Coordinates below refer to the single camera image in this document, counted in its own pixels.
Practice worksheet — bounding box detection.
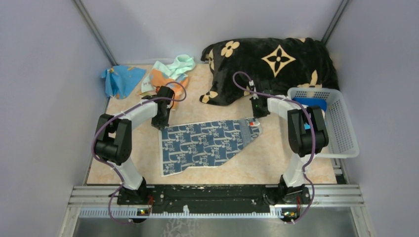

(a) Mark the blue white patterned towel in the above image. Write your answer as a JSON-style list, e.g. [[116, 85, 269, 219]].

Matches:
[[159, 118, 262, 177]]

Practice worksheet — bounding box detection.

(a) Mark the dark blue rolled towel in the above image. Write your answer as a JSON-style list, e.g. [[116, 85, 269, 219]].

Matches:
[[292, 97, 327, 112]]

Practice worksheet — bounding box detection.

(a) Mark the black beige flower blanket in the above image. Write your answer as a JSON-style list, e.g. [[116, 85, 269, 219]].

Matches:
[[200, 38, 339, 106]]

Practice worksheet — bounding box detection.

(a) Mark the mint green towel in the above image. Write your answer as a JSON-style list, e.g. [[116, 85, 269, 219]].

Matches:
[[153, 54, 196, 79]]

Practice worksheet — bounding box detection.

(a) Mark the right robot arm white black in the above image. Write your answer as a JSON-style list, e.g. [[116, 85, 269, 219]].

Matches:
[[248, 80, 329, 203]]

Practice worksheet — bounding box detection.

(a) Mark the white plastic basket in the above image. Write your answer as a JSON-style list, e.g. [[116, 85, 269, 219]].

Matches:
[[288, 87, 360, 158]]

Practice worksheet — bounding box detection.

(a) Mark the aluminium rail frame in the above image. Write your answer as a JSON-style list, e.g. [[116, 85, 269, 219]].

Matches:
[[69, 184, 364, 219]]

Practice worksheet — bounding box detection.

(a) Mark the orange polka dot towel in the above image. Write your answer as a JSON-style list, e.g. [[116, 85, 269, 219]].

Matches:
[[137, 69, 189, 100]]

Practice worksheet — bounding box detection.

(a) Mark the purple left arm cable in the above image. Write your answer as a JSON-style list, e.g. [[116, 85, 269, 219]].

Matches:
[[90, 81, 187, 225]]

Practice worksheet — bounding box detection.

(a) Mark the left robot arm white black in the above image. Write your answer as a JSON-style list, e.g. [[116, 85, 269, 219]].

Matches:
[[92, 86, 175, 204]]

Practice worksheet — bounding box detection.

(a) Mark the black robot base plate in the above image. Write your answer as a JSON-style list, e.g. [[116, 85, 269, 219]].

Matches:
[[117, 184, 310, 216]]

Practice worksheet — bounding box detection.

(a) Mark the light blue crumpled cloth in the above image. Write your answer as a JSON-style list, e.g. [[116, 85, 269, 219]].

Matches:
[[100, 65, 146, 99]]

